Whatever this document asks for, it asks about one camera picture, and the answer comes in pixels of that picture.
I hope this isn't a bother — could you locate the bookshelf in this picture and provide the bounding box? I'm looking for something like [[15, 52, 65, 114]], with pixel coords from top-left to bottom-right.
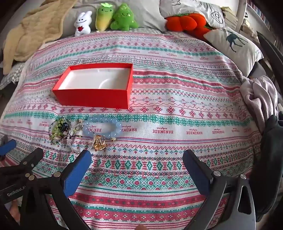
[[245, 0, 283, 45]]

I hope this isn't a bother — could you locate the green bead bracelet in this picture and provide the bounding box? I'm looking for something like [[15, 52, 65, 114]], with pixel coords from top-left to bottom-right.
[[50, 117, 71, 145]]

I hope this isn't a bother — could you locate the green tree plush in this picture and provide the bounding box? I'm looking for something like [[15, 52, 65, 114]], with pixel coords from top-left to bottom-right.
[[110, 4, 139, 30]]

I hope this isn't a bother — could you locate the white bunny plush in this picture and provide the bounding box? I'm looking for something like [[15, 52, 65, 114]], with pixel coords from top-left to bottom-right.
[[74, 11, 93, 37]]

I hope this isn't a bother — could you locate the deer print pillow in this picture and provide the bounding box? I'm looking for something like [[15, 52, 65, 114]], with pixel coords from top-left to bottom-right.
[[203, 27, 264, 77]]

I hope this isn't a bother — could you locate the white printed pillow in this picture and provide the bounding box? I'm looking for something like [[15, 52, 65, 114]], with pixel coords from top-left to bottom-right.
[[159, 0, 226, 29]]

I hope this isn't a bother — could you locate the blue bead bracelet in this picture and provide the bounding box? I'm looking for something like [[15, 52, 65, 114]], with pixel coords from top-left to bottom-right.
[[82, 116, 122, 141]]

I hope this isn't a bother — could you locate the red cardboard box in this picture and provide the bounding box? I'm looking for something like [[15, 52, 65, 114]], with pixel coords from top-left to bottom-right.
[[52, 63, 134, 110]]

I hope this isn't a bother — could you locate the large gold ring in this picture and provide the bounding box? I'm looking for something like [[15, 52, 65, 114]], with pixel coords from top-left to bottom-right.
[[94, 136, 109, 152]]

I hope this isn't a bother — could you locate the grey checked sheet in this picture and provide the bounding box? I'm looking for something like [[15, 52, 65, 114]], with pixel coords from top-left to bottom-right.
[[0, 62, 27, 90]]

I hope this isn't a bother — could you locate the yellow green carrot plush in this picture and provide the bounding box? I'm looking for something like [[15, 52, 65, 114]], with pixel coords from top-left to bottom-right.
[[96, 3, 114, 31]]

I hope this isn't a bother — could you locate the clear crystal bead bracelet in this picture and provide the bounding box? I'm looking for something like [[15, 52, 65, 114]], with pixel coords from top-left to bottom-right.
[[66, 119, 96, 153]]

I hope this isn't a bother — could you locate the patterned red green bedspread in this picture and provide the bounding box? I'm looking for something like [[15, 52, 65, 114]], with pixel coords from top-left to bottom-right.
[[0, 30, 263, 230]]

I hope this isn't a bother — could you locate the grey pillow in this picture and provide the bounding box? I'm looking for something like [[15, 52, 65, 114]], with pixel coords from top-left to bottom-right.
[[66, 0, 168, 34]]

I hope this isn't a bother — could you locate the black frame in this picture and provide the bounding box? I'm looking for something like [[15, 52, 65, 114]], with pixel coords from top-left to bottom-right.
[[256, 32, 283, 89]]

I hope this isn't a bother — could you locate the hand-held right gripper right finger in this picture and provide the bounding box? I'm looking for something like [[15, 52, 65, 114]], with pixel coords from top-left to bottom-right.
[[183, 149, 257, 230]]

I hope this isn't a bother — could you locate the beige quilted blanket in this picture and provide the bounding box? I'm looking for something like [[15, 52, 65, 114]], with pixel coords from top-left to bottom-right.
[[2, 0, 78, 74]]

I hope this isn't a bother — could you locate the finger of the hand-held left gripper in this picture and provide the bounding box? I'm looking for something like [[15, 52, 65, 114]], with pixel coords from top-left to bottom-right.
[[0, 148, 44, 180], [0, 138, 17, 161]]

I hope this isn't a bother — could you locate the stack of books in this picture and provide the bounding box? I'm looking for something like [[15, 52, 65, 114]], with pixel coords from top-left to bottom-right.
[[221, 7, 238, 30]]

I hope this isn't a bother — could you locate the lilac cloth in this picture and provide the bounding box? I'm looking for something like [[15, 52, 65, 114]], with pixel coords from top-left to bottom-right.
[[240, 75, 278, 134]]

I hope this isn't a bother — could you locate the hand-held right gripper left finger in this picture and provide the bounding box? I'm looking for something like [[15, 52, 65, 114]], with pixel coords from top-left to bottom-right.
[[20, 150, 92, 230]]

